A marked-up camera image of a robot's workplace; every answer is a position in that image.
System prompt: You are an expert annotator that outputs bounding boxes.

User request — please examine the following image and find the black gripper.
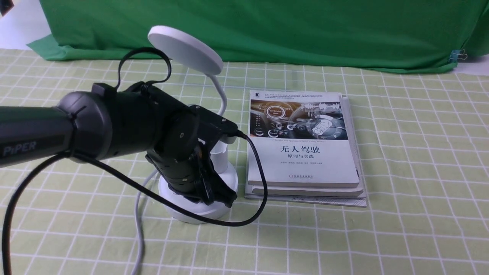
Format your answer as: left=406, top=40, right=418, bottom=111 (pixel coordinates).
left=146, top=142, right=238, bottom=208

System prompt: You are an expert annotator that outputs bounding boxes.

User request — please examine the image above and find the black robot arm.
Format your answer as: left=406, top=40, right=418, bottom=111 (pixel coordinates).
left=0, top=82, right=238, bottom=207

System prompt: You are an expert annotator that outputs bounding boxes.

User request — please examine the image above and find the white self-driving textbook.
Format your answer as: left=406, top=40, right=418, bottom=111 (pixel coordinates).
left=248, top=90, right=361, bottom=188

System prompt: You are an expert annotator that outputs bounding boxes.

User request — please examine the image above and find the bottom thin white book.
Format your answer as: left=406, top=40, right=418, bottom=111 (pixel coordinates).
left=244, top=96, right=368, bottom=208

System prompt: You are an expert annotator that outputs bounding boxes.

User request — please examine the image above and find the green checkered tablecloth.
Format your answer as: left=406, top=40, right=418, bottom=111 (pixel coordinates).
left=11, top=63, right=489, bottom=275

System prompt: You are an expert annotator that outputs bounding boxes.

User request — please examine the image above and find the green backdrop cloth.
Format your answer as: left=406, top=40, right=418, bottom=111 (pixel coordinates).
left=28, top=0, right=488, bottom=74

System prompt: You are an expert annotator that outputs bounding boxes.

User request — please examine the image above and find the blue binder clip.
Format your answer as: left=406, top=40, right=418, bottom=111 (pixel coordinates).
left=448, top=49, right=468, bottom=63

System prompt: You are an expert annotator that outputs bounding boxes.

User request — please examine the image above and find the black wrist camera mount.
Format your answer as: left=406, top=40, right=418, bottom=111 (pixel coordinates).
left=189, top=105, right=239, bottom=151

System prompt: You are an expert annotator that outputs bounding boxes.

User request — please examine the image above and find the grey lamp power cord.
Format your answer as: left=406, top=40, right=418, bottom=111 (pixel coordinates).
left=131, top=169, right=159, bottom=275

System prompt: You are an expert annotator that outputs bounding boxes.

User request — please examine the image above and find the black camera cable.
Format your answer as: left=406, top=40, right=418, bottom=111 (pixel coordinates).
left=1, top=47, right=268, bottom=275

